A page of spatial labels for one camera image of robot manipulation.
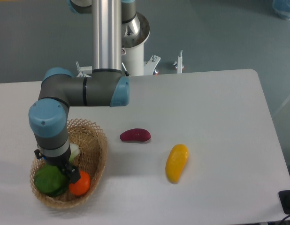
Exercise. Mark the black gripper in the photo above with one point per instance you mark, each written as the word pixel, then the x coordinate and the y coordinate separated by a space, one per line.
pixel 62 163

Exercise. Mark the orange fruit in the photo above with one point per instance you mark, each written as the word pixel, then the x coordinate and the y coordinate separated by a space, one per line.
pixel 82 185

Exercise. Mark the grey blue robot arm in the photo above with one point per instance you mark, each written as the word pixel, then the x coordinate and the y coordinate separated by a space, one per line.
pixel 60 90

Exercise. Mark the woven wicker basket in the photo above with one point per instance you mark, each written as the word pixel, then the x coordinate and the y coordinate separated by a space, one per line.
pixel 92 158

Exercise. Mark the green bok choy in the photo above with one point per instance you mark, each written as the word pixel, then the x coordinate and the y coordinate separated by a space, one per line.
pixel 49 180

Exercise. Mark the purple sweet potato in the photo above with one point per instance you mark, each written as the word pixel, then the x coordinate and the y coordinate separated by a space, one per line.
pixel 135 135

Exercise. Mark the yellow mango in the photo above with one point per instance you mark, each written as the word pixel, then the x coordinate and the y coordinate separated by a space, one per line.
pixel 176 162

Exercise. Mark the black device at edge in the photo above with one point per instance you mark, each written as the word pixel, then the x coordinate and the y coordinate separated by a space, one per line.
pixel 284 197

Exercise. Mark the blue plastic bag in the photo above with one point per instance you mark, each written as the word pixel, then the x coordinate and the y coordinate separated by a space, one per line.
pixel 282 8

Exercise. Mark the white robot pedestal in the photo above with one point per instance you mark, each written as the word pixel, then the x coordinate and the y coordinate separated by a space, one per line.
pixel 135 34

